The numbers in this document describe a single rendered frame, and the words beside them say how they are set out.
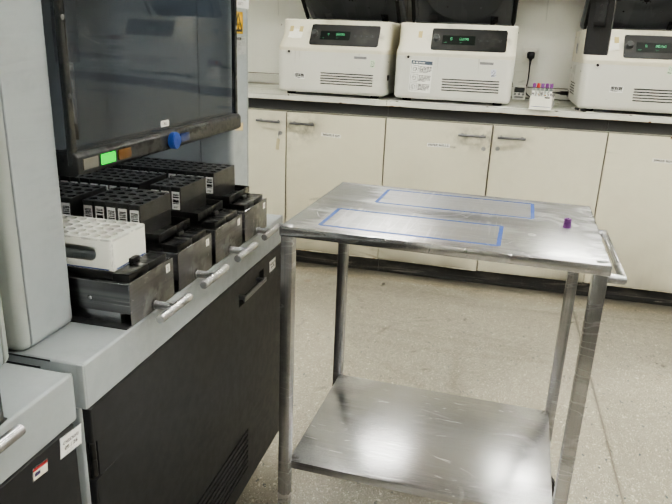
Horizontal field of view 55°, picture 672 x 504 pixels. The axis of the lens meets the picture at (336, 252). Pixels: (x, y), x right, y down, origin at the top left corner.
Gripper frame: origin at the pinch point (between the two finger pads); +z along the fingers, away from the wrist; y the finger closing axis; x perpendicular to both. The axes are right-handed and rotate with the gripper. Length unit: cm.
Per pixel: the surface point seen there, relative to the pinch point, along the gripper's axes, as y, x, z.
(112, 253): -28, 61, 35
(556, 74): 279, 44, 16
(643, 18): 271, 5, -13
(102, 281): -31, 61, 39
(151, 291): -24, 58, 42
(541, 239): 25.4, 6.6, 37.3
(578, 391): 16, -5, 62
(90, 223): -24, 70, 33
